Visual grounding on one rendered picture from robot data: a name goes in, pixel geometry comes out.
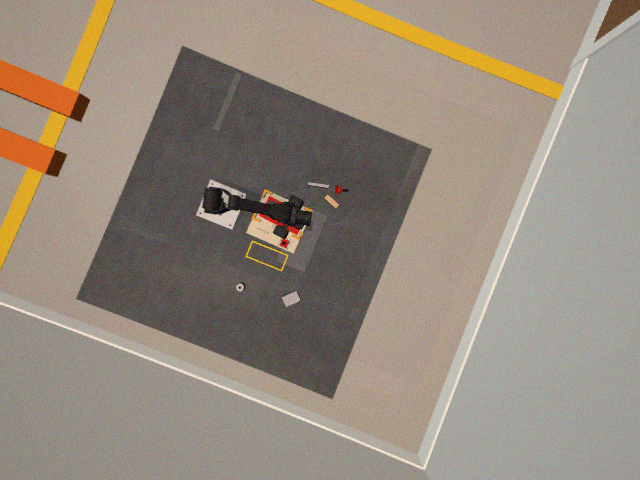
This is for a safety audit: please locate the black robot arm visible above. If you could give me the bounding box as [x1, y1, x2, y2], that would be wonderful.
[202, 187, 312, 230]

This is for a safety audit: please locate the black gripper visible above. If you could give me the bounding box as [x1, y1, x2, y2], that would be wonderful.
[273, 196, 304, 239]

